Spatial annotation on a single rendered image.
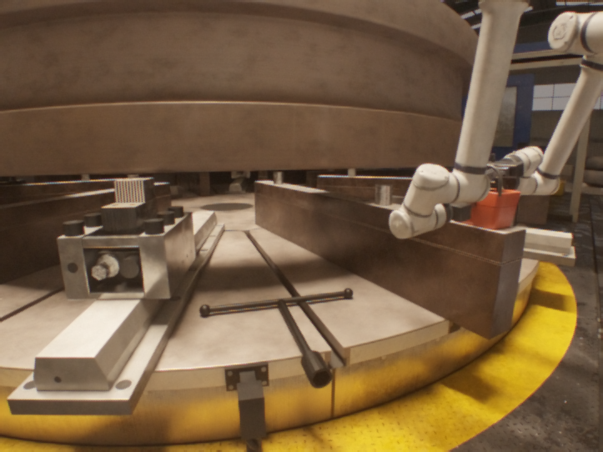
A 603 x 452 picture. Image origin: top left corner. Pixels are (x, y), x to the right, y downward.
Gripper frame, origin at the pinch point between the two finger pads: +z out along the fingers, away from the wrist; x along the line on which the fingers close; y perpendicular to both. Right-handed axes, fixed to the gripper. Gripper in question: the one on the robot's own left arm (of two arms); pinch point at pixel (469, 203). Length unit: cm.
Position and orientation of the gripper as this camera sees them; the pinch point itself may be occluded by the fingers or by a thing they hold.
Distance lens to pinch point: 124.6
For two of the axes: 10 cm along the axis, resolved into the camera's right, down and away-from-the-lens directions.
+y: 1.0, 9.6, 2.7
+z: 8.7, -2.2, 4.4
